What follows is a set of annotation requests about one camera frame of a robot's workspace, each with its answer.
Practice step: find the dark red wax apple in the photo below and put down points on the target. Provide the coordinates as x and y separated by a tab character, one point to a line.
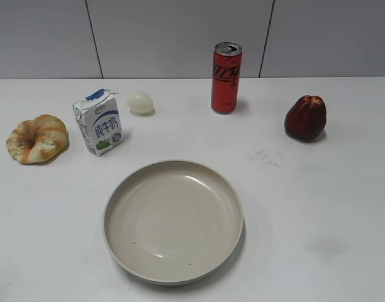
306	119

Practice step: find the red soda can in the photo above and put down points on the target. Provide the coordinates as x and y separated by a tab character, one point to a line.
227	59

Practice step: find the white blue milk carton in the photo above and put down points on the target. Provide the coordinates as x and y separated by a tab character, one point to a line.
99	122

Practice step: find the white egg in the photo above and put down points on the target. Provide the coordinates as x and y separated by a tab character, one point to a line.
139	102

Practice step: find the beige round plate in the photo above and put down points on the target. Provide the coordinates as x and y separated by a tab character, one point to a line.
172	222

